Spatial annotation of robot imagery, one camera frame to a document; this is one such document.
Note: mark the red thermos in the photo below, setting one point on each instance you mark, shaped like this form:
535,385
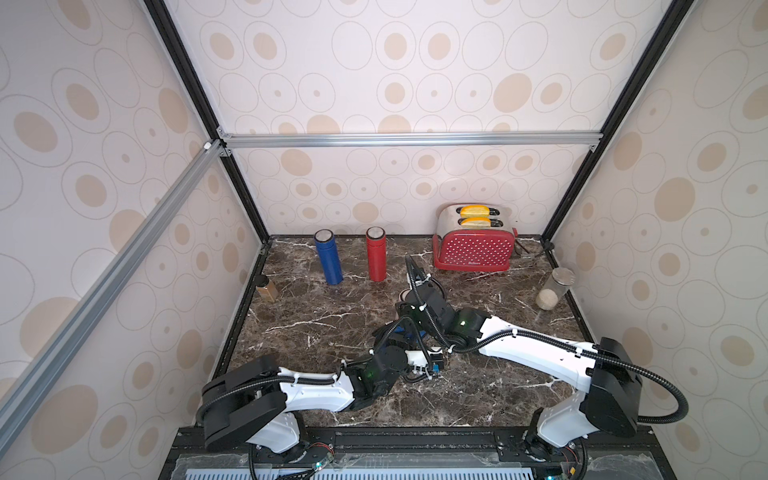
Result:
376,253

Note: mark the rear yellow toast slice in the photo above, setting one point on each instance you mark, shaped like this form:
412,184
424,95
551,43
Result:
474,211

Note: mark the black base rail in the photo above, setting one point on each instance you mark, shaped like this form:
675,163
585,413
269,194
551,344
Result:
422,453

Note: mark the small brown bottle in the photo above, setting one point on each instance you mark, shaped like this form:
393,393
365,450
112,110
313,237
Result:
266,288

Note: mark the right black frame post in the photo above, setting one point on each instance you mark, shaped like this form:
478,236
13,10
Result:
649,60

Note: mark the black frame post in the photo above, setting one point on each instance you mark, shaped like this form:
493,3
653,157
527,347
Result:
649,60
174,45

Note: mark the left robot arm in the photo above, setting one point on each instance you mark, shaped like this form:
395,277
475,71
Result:
258,402

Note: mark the horizontal aluminium frame bar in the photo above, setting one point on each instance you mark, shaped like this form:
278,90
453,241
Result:
430,139

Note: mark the red polka dot toaster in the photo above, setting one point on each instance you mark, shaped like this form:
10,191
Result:
473,249

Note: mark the blue thermos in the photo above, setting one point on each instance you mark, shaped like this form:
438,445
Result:
327,251

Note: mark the yellow toast slice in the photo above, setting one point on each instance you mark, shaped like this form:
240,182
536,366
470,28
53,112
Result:
476,222
474,211

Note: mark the left black frame post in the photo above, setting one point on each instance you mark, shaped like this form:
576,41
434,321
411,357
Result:
174,45

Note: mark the left aluminium frame bar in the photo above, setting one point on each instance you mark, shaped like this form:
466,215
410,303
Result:
42,374

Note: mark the front yellow toast slice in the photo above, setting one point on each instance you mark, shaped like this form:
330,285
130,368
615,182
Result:
476,222

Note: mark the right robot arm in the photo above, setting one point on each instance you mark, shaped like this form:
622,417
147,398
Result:
606,384

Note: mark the glass jar with powder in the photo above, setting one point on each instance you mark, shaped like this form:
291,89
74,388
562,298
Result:
558,283

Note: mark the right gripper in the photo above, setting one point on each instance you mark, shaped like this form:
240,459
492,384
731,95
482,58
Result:
421,294

